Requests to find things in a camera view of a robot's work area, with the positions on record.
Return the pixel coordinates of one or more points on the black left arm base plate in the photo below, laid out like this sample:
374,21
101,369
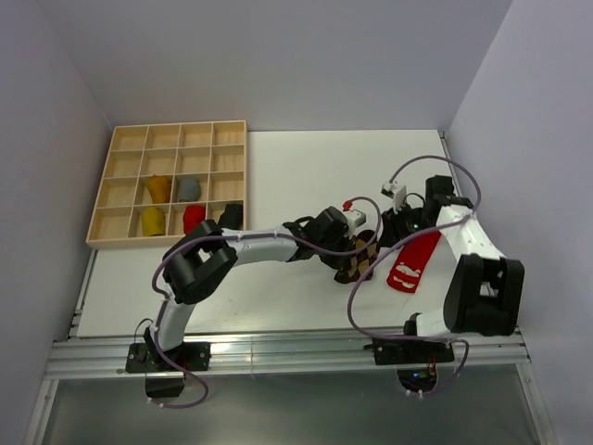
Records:
192,356

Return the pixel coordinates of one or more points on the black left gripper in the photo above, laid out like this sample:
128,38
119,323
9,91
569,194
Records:
339,262

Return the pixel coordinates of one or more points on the brown argyle sock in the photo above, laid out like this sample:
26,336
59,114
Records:
358,264

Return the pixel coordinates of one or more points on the mustard yellow striped sock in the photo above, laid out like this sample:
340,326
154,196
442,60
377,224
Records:
159,187

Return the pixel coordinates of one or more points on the rolled mustard sock in tray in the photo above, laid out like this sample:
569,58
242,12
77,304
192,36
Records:
153,222

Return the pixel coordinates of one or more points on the black box under rail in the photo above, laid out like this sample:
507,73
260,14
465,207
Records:
164,387

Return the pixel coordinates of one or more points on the red white fluffy sock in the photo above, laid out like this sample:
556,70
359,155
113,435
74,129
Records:
407,270

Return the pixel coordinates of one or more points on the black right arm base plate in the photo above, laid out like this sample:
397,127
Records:
408,352

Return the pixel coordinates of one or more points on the wooden compartment tray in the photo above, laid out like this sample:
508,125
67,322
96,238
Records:
214,152

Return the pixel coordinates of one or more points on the aluminium rail frame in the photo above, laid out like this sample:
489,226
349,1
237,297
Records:
274,319

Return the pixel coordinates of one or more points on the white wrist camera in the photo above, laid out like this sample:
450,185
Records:
397,192
355,218

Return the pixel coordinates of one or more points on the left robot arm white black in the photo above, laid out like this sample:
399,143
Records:
195,267

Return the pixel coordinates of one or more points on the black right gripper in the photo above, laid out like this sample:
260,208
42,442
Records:
392,227

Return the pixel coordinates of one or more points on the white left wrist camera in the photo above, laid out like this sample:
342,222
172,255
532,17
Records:
355,218

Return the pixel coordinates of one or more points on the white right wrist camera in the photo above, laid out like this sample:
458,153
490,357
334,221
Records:
397,192

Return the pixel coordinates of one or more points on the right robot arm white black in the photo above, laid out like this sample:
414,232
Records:
485,290

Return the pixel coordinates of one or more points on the rolled red sock in tray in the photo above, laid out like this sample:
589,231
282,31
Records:
193,215

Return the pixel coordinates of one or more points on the grey sock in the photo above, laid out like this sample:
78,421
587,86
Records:
189,189

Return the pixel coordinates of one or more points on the rolled black sock in tray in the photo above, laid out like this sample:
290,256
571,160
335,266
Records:
232,217

